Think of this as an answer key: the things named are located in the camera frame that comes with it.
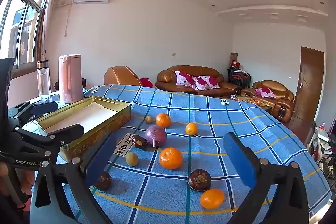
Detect gold tin box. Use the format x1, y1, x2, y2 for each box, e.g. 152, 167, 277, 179
37, 95, 132, 161

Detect window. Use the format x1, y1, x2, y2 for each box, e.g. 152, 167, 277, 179
0, 0, 51, 70

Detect brown leather sofa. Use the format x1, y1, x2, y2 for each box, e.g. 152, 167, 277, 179
155, 65, 242, 98

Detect air conditioner pipe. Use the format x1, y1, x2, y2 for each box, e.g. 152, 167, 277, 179
66, 3, 73, 36

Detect smooth small orange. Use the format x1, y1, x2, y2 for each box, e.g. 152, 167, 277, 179
200, 189, 225, 209
185, 123, 198, 136

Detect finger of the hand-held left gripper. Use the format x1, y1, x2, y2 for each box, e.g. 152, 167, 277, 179
14, 123, 85, 157
8, 101, 59, 125

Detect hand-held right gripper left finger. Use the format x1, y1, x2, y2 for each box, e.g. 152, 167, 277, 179
34, 134, 117, 224

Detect cluttered side cabinet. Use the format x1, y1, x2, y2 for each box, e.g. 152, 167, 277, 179
310, 119, 336, 169

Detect white red floral pillow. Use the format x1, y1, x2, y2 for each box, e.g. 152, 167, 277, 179
175, 71, 196, 87
193, 76, 219, 90
256, 88, 276, 98

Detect clear water bottle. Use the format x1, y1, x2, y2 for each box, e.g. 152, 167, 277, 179
37, 60, 51, 102

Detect dark brown fruit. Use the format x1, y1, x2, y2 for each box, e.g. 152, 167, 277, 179
131, 134, 148, 149
93, 171, 112, 191
187, 169, 211, 191

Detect bumpy mandarin orange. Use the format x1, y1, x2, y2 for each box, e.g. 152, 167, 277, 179
156, 113, 172, 128
159, 147, 183, 170

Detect cluttered coffee table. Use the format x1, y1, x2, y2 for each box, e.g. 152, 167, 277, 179
231, 94, 273, 112

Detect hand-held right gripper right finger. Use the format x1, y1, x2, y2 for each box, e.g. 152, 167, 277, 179
223, 132, 310, 224

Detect purple radish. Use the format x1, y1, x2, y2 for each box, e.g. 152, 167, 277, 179
145, 125, 167, 149

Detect stacked dark chairs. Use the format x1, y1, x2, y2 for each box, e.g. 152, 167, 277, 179
228, 65, 251, 88

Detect brown wooden door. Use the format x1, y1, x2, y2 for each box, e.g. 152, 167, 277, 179
293, 46, 325, 122

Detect pink kettle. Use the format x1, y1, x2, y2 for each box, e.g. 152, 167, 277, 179
58, 54, 84, 104

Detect blue checked tablecloth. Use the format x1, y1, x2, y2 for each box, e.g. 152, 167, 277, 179
29, 84, 331, 224

